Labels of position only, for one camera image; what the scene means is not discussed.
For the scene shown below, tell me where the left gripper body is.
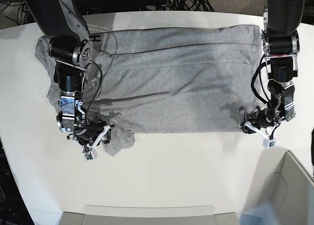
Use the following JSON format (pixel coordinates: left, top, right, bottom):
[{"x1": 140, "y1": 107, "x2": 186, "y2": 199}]
[{"x1": 239, "y1": 106, "x2": 281, "y2": 139}]

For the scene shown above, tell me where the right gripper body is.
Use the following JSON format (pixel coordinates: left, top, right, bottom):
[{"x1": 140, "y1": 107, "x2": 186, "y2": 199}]
[{"x1": 67, "y1": 123, "x2": 112, "y2": 151}]

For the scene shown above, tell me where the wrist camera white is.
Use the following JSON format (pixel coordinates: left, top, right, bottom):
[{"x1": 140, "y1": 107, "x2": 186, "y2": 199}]
[
  {"x1": 263, "y1": 138, "x2": 276, "y2": 150},
  {"x1": 82, "y1": 150, "x2": 97, "y2": 161}
]

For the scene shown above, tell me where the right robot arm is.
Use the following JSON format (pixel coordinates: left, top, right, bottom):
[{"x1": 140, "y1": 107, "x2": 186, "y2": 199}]
[{"x1": 24, "y1": 0, "x2": 114, "y2": 156}]

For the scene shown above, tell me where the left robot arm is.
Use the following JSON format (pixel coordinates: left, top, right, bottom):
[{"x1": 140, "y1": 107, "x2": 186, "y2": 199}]
[{"x1": 240, "y1": 0, "x2": 306, "y2": 142}]

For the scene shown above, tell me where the grey chair front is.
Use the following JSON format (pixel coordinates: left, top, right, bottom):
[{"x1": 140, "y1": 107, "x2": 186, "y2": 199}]
[{"x1": 59, "y1": 205, "x2": 239, "y2": 225}]

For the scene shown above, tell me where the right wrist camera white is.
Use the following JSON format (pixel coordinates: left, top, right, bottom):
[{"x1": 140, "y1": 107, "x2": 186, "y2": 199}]
[{"x1": 82, "y1": 150, "x2": 97, "y2": 161}]

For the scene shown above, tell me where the grey T-shirt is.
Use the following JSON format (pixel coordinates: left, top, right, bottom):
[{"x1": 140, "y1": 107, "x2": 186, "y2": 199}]
[{"x1": 34, "y1": 0, "x2": 261, "y2": 157}]

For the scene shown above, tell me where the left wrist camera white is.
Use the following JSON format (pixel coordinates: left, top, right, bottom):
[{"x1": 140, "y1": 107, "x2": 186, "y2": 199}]
[{"x1": 263, "y1": 138, "x2": 276, "y2": 150}]

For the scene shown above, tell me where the blue cloth corner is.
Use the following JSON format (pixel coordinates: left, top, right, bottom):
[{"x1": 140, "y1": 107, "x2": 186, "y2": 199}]
[{"x1": 238, "y1": 203, "x2": 278, "y2": 225}]

